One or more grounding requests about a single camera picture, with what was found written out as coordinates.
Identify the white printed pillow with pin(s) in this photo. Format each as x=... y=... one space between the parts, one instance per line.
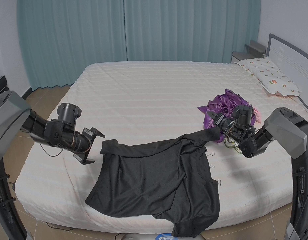
x=269 y=76

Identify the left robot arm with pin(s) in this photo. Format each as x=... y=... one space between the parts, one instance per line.
x=8 y=124

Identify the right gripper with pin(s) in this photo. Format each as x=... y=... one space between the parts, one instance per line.
x=225 y=124

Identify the pink garment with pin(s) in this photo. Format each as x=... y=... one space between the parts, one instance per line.
x=257 y=115

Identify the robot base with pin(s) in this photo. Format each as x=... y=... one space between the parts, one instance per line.
x=164 y=238

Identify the black T-shirt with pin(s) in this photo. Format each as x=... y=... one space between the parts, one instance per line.
x=149 y=179

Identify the bed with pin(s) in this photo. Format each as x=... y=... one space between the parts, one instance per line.
x=149 y=96

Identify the purple satin garment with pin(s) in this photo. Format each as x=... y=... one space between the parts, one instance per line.
x=224 y=104

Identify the black chest of drawers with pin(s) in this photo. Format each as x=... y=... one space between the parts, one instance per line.
x=0 y=84

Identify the blue-green curtain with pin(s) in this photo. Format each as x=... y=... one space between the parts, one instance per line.
x=189 y=21
x=68 y=34

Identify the white printed garment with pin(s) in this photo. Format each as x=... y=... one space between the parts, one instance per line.
x=230 y=141

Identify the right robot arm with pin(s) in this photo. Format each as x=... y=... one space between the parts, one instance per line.
x=281 y=131

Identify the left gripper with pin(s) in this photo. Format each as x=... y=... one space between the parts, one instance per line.
x=81 y=144

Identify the grey bedside table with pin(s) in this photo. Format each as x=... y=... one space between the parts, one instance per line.
x=240 y=56

